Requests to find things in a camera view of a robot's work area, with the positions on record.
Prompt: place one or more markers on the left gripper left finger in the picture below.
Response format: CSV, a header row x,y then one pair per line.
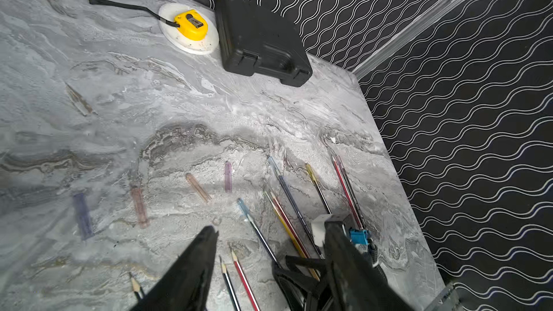
x,y
186,285

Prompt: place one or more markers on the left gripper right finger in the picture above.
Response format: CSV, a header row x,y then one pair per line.
x,y
354,283

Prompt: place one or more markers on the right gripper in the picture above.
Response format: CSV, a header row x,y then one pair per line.
x,y
303,292

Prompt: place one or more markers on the light blue capped pencil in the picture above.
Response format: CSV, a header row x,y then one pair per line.
x,y
258,232

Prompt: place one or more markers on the purple transparent pencil cap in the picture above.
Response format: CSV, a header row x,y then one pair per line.
x,y
228,170

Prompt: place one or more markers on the orange transparent pencil cap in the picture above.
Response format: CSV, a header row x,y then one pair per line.
x,y
197,187

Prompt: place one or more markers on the pink transparent pencil cap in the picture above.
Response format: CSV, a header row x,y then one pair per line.
x,y
140,210

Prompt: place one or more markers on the blue transparent pencil cap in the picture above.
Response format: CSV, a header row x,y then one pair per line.
x,y
82,216

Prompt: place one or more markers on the black plastic tool case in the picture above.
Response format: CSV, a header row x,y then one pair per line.
x,y
255,40

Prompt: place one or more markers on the yellow white tape measure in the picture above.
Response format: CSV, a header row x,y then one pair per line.
x,y
184,27

